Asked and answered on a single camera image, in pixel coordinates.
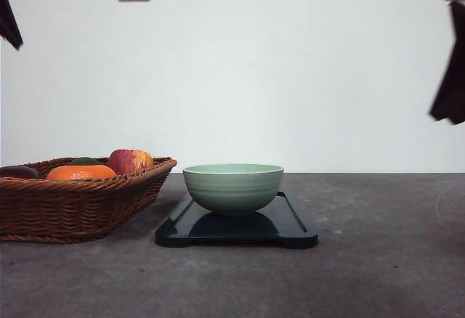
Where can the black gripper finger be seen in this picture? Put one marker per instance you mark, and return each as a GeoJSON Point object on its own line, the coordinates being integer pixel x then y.
{"type": "Point", "coordinates": [9, 27]}
{"type": "Point", "coordinates": [450, 100]}

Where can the dark purple fruit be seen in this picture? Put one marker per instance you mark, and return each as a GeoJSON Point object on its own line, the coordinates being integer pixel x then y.
{"type": "Point", "coordinates": [18, 172]}

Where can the dark green fruit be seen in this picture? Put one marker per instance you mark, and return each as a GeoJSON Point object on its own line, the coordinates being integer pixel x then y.
{"type": "Point", "coordinates": [85, 161]}

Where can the green ceramic bowl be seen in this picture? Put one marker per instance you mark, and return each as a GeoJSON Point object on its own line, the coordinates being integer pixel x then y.
{"type": "Point", "coordinates": [233, 188]}

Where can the brown wicker basket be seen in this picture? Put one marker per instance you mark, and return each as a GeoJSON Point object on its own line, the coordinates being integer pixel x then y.
{"type": "Point", "coordinates": [39, 209]}

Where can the dark blue rectangular tray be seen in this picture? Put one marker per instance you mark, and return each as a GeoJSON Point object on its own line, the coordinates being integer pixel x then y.
{"type": "Point", "coordinates": [277, 223]}

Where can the orange tangerine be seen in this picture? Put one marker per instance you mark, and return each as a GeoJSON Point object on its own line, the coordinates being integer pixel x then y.
{"type": "Point", "coordinates": [80, 172]}

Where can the red yellow apple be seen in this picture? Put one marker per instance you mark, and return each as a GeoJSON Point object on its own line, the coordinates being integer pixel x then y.
{"type": "Point", "coordinates": [129, 161]}

